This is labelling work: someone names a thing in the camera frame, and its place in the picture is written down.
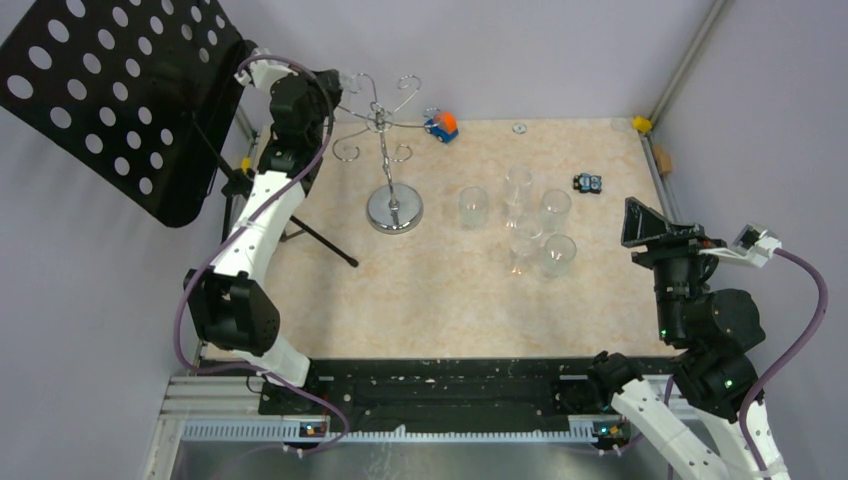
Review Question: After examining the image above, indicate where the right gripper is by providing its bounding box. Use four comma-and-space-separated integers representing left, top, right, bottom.
620, 196, 724, 341

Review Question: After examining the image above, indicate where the wine glass removed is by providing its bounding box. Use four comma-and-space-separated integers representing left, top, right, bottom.
537, 189, 572, 233
502, 165, 534, 228
458, 186, 489, 230

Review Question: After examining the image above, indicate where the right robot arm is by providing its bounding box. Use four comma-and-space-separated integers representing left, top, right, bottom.
586, 197, 789, 479

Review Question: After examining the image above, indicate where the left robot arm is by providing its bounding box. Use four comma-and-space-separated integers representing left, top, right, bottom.
176, 54, 344, 414

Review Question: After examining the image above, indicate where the chrome wine glass rack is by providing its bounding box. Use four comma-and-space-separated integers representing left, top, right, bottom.
331, 73, 424, 235

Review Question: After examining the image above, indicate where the small wooden block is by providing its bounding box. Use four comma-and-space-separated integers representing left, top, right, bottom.
652, 145, 673, 176

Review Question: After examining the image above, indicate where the yellow corner piece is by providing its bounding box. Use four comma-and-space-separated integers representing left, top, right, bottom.
631, 116, 653, 133

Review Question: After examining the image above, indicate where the orange blue toy car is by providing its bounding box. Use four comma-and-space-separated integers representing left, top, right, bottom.
423, 112, 459, 144

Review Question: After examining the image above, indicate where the black perforated music stand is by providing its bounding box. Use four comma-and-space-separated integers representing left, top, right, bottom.
0, 0, 360, 270

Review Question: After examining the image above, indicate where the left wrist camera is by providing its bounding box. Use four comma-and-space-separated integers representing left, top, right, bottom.
233, 48, 276, 90

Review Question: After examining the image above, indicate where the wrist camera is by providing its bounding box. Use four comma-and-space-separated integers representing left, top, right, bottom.
233, 48, 276, 90
699, 224, 782, 268

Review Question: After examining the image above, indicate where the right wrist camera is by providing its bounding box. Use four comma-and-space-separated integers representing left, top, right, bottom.
699, 224, 782, 268

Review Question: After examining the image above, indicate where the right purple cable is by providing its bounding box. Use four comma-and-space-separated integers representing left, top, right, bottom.
738, 248, 829, 480

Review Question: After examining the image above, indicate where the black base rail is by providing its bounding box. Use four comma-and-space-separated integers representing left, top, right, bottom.
248, 357, 635, 449

